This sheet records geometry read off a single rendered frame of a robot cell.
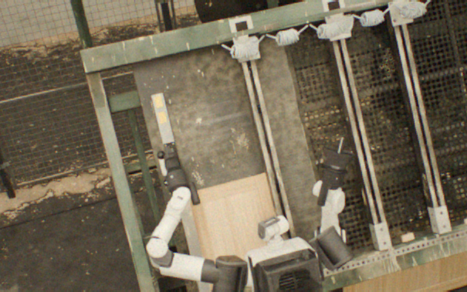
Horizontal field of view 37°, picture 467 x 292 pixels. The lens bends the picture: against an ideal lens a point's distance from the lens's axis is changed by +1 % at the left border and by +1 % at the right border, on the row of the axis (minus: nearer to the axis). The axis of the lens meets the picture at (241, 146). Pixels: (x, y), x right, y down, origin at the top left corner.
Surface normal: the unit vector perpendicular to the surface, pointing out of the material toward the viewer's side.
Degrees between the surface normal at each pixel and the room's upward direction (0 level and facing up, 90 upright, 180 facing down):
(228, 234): 58
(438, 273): 90
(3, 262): 0
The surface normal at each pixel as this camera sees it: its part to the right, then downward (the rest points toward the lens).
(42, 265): -0.10, -0.80
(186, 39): 0.19, 0.03
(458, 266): 0.29, 0.54
